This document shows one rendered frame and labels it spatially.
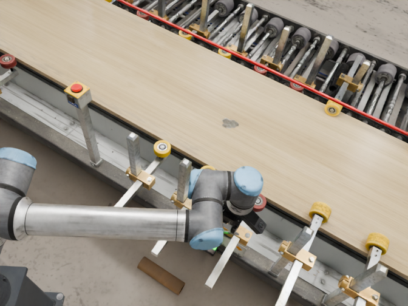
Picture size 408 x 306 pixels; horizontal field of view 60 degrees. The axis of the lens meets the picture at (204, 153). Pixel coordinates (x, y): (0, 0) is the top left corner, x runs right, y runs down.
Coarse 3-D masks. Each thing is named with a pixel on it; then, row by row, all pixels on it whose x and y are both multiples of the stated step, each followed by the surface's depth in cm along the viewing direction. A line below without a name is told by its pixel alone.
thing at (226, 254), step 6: (234, 240) 145; (228, 246) 143; (234, 246) 144; (228, 252) 142; (222, 258) 140; (228, 258) 141; (222, 264) 139; (216, 270) 137; (210, 276) 136; (216, 276) 136; (210, 282) 134; (210, 288) 134
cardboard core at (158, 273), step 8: (144, 256) 218; (144, 264) 213; (152, 264) 214; (144, 272) 214; (152, 272) 211; (160, 272) 211; (168, 272) 214; (160, 280) 210; (168, 280) 209; (176, 280) 210; (168, 288) 210; (176, 288) 208
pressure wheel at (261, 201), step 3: (261, 195) 154; (258, 198) 153; (261, 198) 153; (264, 198) 153; (258, 201) 151; (261, 201) 152; (264, 201) 152; (255, 204) 151; (258, 204) 151; (261, 204) 151; (264, 204) 151; (255, 207) 150; (258, 207) 150; (261, 207) 150; (264, 207) 152; (255, 210) 151; (258, 210) 151; (261, 210) 152
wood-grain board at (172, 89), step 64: (0, 0) 215; (64, 0) 222; (64, 64) 189; (128, 64) 194; (192, 64) 199; (192, 128) 172; (256, 128) 177; (320, 128) 181; (320, 192) 158; (384, 192) 162; (384, 256) 144
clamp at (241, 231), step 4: (224, 228) 147; (240, 228) 148; (244, 228) 148; (240, 232) 147; (244, 232) 147; (248, 232) 147; (232, 236) 148; (236, 236) 146; (240, 236) 146; (244, 236) 146; (240, 240) 147; (244, 240) 145; (248, 240) 145; (244, 244) 148
